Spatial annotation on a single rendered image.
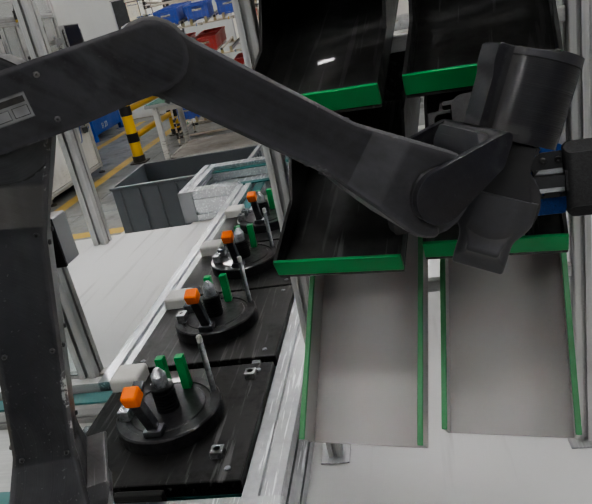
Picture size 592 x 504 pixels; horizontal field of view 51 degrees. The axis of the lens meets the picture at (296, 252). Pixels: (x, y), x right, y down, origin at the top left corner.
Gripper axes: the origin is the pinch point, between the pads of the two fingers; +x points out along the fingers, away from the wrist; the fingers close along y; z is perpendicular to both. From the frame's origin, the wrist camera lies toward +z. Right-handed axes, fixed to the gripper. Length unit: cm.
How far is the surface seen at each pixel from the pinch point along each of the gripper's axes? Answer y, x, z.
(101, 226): 117, 104, -6
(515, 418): 0.3, 3.9, -25.1
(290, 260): 20.1, -2.8, -5.0
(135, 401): 41.1, -2.9, -19.5
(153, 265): 90, 86, -17
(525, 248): -2.1, -0.2, -6.4
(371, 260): 11.9, -3.0, -5.7
